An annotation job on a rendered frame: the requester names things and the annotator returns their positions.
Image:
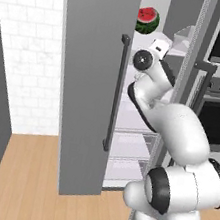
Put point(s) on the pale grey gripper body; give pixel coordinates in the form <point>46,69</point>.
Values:
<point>182,39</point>

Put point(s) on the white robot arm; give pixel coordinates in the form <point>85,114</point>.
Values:
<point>185,135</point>

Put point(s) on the grey fridge door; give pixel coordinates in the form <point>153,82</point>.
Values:
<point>88,88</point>
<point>208,37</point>

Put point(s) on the grey fridge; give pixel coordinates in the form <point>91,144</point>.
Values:
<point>132,119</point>

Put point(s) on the clear fridge drawer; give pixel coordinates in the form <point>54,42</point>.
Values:
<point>131,146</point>
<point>125,170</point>

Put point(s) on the watermelon half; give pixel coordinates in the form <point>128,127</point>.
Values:
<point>148,20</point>

